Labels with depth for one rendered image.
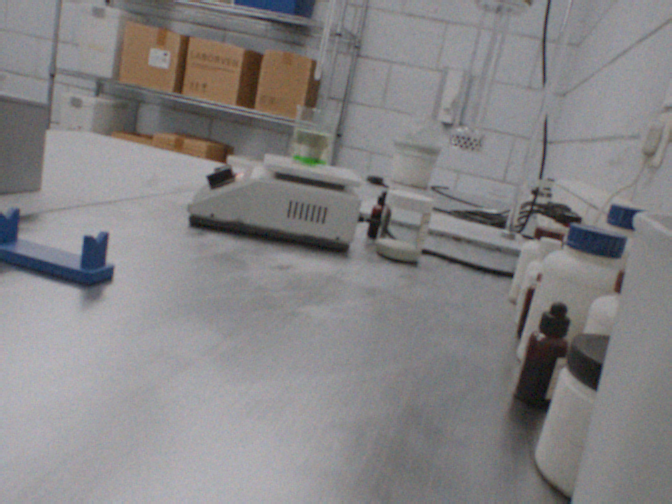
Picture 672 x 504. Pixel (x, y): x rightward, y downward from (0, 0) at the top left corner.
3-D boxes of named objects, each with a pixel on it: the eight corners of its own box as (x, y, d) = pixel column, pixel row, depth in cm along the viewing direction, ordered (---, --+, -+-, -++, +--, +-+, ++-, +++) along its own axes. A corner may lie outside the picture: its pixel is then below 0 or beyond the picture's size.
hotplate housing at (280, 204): (184, 224, 71) (194, 155, 70) (198, 205, 84) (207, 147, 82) (369, 257, 74) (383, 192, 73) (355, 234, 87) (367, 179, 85)
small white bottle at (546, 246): (528, 319, 61) (551, 242, 60) (508, 308, 64) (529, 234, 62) (551, 320, 63) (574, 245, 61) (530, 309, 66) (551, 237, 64)
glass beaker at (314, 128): (279, 162, 77) (290, 98, 76) (317, 169, 80) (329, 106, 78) (296, 171, 72) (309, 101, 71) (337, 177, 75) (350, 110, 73)
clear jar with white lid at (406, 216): (372, 255, 76) (386, 192, 74) (375, 246, 81) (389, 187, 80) (420, 266, 75) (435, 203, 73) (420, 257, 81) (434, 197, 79)
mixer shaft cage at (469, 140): (443, 146, 104) (480, -8, 99) (446, 146, 111) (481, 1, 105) (482, 155, 103) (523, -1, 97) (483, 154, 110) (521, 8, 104)
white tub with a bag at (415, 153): (414, 182, 190) (430, 113, 185) (442, 192, 178) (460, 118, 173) (376, 176, 183) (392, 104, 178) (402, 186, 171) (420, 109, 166)
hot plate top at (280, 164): (261, 169, 71) (263, 161, 71) (263, 159, 83) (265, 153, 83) (362, 188, 73) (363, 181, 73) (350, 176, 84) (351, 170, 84)
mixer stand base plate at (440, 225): (347, 213, 104) (348, 207, 104) (369, 202, 123) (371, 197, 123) (525, 257, 98) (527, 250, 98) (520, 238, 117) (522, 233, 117)
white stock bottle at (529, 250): (534, 313, 64) (557, 234, 63) (498, 297, 68) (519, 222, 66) (559, 311, 67) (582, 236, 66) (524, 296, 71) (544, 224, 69)
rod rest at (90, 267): (-25, 253, 47) (-22, 208, 46) (7, 246, 50) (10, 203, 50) (89, 286, 45) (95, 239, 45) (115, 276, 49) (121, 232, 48)
